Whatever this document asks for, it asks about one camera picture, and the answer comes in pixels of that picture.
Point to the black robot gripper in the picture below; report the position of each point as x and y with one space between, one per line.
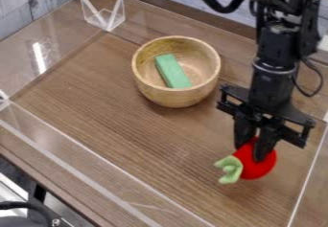
263 111

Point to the red plush strawberry toy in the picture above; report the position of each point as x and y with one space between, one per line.
240 166

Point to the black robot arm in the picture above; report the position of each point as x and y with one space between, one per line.
287 34

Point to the light wooden bowl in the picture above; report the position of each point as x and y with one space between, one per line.
200 61

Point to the green rectangular block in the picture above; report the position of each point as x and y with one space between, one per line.
172 72

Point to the clear acrylic corner bracket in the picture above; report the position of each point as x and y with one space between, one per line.
105 19

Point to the clear acrylic tray wall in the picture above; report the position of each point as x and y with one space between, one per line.
110 197

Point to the black table leg bracket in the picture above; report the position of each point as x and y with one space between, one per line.
37 197

